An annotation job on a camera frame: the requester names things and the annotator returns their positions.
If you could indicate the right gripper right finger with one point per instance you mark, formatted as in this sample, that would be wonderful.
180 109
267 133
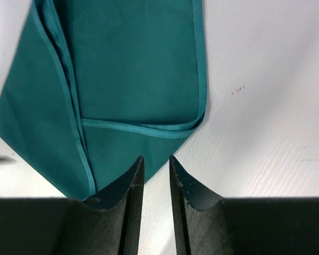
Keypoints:
207 223

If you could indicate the teal cloth napkin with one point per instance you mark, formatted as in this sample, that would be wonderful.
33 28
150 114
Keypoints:
95 84

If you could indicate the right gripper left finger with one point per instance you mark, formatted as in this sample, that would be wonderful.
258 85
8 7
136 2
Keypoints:
108 222

